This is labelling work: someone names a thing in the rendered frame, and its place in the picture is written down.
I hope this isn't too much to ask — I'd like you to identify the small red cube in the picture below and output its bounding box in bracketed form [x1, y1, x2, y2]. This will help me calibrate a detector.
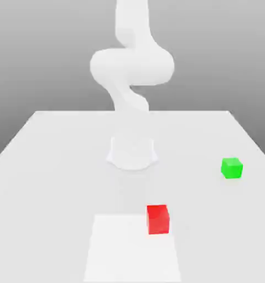
[146, 204, 170, 235]

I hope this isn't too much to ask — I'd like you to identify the small green cube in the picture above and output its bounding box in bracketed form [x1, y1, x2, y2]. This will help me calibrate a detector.
[220, 157, 244, 180]

